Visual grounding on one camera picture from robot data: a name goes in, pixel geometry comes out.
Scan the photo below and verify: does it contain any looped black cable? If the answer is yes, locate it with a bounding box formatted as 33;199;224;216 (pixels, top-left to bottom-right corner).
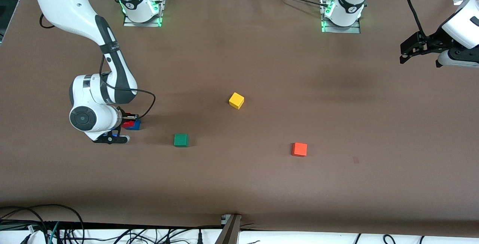
0;204;85;244

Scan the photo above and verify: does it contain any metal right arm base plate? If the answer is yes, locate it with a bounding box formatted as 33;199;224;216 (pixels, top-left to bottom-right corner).
123;0;164;27

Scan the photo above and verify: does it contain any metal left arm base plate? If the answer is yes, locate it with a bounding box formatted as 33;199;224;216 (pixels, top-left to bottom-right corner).
321;0;362;34

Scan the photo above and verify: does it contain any orange block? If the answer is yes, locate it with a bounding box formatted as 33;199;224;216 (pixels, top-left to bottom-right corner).
292;142;308;157

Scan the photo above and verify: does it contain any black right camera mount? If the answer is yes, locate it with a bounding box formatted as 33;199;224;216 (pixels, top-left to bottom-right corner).
93;131;124;144

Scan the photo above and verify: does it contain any green cable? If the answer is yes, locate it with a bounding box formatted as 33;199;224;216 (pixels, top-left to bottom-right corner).
48;222;60;244

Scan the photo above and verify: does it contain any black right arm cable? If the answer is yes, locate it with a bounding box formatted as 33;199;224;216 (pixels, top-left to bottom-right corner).
39;12;156;120

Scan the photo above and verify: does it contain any aluminium camera post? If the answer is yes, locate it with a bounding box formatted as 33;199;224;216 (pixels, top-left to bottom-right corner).
214;214;242;244

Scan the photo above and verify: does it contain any yellow block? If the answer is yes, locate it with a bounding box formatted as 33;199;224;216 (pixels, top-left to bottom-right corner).
229;92;245;110

